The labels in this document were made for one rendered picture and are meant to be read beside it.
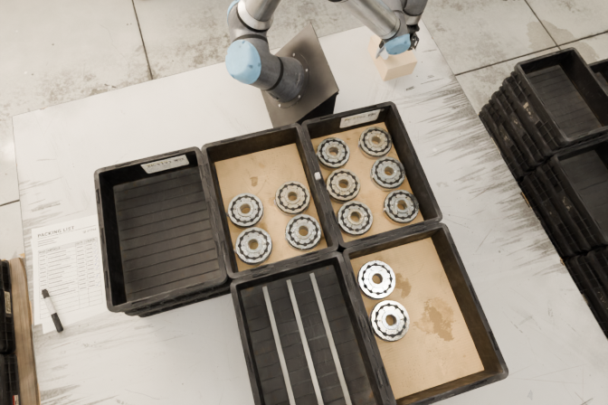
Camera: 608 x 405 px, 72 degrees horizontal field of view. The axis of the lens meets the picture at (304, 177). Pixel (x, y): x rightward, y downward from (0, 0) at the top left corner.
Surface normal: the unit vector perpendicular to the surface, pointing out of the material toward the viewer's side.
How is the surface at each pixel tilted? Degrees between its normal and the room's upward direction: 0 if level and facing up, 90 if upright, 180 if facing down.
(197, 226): 0
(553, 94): 0
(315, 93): 43
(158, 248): 0
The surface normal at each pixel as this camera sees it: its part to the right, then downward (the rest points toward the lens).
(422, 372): 0.03, -0.39
